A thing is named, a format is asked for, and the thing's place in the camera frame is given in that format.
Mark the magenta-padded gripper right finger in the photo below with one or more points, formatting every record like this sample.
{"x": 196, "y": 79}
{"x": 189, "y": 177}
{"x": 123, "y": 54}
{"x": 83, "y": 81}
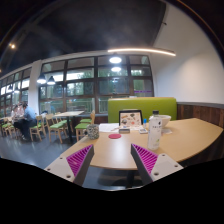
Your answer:
{"x": 165, "y": 165}

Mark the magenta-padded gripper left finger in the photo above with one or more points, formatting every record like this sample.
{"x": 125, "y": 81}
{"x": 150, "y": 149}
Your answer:
{"x": 58, "y": 166}

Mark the white-labelled clear drink bottle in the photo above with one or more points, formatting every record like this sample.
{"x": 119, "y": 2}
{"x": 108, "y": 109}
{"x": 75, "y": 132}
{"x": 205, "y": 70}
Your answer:
{"x": 154, "y": 135}

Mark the white paper napkin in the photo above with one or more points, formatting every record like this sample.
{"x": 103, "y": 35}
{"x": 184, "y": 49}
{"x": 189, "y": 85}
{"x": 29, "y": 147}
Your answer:
{"x": 167, "y": 131}

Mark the wooden chairs with green seats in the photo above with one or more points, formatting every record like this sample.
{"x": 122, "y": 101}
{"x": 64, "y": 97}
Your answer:
{"x": 57, "y": 126}

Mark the white bowl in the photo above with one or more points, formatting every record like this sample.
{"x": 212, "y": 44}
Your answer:
{"x": 165, "y": 120}

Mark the speckled grey mug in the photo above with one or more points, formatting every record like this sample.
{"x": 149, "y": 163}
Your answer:
{"x": 93, "y": 132}

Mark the small dark box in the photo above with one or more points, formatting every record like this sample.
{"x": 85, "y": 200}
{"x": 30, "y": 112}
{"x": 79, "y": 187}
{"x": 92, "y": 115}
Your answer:
{"x": 124, "y": 130}

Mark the person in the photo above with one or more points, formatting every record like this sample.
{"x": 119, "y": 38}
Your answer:
{"x": 28, "y": 117}
{"x": 15, "y": 111}

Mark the flat round red coaster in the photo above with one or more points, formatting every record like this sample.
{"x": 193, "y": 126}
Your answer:
{"x": 114, "y": 136}

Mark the black-framed picture stand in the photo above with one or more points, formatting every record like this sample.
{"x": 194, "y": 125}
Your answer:
{"x": 130, "y": 118}

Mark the white paper sheet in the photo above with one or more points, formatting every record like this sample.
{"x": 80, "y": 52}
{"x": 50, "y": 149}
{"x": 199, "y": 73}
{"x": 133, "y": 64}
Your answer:
{"x": 108, "y": 127}

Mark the green upholstered bench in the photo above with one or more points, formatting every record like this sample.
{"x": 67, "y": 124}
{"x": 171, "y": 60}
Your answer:
{"x": 140, "y": 106}

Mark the round pendant lamps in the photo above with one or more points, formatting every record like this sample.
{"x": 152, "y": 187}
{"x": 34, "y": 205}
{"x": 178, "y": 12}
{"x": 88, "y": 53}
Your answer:
{"x": 115, "y": 60}

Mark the curved linear ceiling light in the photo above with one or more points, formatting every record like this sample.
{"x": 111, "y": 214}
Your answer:
{"x": 143, "y": 50}

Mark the large dark-framed window wall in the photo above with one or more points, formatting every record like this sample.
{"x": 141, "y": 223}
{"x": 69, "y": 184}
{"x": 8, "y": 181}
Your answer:
{"x": 83, "y": 88}

